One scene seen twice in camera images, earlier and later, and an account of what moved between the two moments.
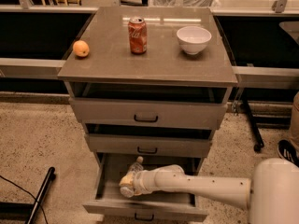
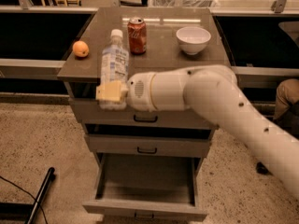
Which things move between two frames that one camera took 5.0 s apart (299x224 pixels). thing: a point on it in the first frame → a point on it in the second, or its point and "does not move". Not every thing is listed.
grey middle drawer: x=144 y=140 does not move
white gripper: x=140 y=181 → x=139 y=91
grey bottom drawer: x=106 y=201 does not move
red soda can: x=137 y=35 does not move
